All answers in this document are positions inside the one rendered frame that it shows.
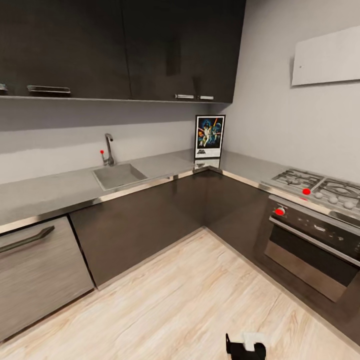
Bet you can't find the poster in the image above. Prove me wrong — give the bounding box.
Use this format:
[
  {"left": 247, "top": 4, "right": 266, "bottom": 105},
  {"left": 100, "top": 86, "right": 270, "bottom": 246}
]
[{"left": 194, "top": 114, "right": 226, "bottom": 159}]

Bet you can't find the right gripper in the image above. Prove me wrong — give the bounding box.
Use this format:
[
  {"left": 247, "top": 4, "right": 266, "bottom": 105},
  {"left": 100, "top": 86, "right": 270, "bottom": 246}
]
[{"left": 226, "top": 334, "right": 266, "bottom": 360}]

